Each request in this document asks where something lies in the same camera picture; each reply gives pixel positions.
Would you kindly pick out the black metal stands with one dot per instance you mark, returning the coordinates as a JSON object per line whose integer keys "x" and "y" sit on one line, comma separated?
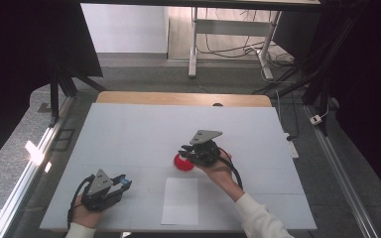
{"x": 320, "y": 82}

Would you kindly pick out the dark table grommet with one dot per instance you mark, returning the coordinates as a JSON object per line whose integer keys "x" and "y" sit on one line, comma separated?
{"x": 217, "y": 104}

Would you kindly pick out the black curtain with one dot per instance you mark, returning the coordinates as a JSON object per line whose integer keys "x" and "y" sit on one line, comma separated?
{"x": 13, "y": 49}
{"x": 370, "y": 82}

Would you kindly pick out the white paper sheet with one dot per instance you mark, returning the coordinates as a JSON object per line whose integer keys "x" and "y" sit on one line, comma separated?
{"x": 180, "y": 201}

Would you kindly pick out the aluminium floor rail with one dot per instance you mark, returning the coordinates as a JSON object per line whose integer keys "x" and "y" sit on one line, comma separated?
{"x": 344, "y": 185}
{"x": 23, "y": 178}

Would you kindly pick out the wooden table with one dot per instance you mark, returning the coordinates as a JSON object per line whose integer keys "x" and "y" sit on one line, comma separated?
{"x": 178, "y": 98}

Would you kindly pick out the white plug adapter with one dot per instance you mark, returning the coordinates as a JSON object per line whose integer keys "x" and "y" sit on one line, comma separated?
{"x": 316, "y": 119}

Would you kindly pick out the white metal desk frame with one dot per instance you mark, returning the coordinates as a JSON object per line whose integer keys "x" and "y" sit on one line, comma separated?
{"x": 231, "y": 28}

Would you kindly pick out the person's right hand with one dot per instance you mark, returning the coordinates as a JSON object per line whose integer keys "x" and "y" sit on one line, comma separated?
{"x": 223, "y": 175}

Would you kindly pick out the black tripod stand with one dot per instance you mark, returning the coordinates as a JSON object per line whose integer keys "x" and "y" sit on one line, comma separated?
{"x": 54, "y": 99}

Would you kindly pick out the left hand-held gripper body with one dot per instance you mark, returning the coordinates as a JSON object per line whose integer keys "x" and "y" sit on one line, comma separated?
{"x": 99, "y": 193}

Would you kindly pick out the blue and white stamp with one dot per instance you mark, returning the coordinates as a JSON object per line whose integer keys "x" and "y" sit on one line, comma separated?
{"x": 125, "y": 181}

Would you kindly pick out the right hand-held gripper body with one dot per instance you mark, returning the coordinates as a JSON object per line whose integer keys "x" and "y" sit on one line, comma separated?
{"x": 205, "y": 153}

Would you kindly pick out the person's left hand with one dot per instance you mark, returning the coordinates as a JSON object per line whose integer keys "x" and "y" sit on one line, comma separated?
{"x": 86, "y": 216}

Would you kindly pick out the red round ink pad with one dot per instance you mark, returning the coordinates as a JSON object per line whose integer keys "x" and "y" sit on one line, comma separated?
{"x": 182, "y": 164}

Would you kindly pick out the white power strip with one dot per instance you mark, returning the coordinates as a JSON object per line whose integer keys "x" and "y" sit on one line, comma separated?
{"x": 292, "y": 150}

